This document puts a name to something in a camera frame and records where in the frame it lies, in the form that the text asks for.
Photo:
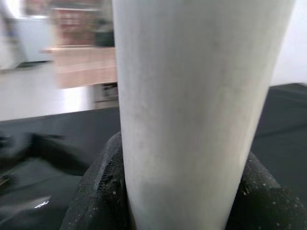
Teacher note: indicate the white plastic table leg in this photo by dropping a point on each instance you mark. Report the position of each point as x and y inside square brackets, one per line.
[199, 107]

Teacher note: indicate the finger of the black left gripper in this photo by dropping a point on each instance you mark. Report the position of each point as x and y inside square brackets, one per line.
[52, 153]

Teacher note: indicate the white standing appliance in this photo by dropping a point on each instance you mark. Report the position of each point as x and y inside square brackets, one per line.
[33, 40]

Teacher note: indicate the beige cloth covered table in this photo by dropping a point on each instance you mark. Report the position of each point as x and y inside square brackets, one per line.
[84, 67]

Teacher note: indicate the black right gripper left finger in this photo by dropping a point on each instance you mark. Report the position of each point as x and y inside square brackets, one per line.
[100, 187]

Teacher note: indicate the black bag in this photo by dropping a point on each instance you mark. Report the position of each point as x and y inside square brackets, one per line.
[104, 36]

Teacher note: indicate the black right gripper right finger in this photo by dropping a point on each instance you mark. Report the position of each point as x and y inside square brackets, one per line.
[266, 198]

